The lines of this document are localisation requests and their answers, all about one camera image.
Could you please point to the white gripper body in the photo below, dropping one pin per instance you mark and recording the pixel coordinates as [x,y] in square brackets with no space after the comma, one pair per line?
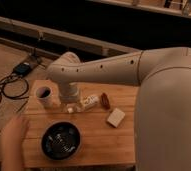
[68,94]

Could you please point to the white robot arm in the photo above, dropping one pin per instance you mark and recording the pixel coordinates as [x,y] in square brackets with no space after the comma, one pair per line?
[162,115]

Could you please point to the person's hand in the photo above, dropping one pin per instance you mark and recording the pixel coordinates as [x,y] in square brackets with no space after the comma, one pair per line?
[12,136]

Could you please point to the small clear bottle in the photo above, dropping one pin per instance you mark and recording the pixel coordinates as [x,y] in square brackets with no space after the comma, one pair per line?
[85,104]

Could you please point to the black bowl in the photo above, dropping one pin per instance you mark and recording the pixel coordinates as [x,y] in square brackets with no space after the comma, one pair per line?
[60,141]

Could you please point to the beige sponge block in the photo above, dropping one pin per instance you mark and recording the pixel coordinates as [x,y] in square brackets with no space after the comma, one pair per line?
[115,117]

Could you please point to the black power adapter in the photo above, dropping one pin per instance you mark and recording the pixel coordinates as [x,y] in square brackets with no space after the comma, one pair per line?
[22,69]

